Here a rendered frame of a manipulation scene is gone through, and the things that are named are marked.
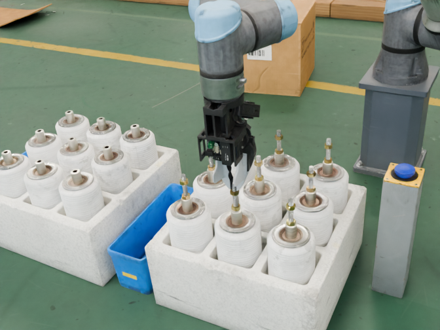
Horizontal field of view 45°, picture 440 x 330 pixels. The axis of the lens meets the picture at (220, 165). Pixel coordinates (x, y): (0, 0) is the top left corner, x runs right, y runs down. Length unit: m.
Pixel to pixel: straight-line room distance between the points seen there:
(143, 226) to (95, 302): 0.22
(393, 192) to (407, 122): 0.49
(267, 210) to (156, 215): 0.38
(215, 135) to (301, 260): 0.31
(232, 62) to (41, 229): 0.73
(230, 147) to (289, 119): 1.09
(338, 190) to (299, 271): 0.24
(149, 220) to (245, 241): 0.40
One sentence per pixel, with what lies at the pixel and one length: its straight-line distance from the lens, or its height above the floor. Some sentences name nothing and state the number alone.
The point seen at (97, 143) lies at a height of 0.23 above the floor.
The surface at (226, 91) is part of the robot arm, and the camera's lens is 0.88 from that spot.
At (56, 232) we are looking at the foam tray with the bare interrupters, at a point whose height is 0.14.
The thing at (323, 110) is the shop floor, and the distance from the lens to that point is 2.05.
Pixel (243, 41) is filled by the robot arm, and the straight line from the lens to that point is 0.87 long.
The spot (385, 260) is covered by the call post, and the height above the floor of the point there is 0.10.
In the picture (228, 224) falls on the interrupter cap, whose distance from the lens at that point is 1.08.
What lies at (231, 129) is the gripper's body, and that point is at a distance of 0.94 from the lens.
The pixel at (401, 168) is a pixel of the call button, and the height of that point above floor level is 0.33.
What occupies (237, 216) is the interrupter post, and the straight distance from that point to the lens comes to 1.07.
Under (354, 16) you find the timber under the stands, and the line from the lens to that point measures 3.03.
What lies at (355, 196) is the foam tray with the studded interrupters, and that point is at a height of 0.18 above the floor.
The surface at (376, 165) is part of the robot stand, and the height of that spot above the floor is 0.03.
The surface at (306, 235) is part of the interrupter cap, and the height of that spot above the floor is 0.25.
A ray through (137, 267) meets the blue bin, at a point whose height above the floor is 0.09.
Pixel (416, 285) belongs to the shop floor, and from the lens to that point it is 1.35.
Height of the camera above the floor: 0.94
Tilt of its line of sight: 33 degrees down
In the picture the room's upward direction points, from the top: 5 degrees counter-clockwise
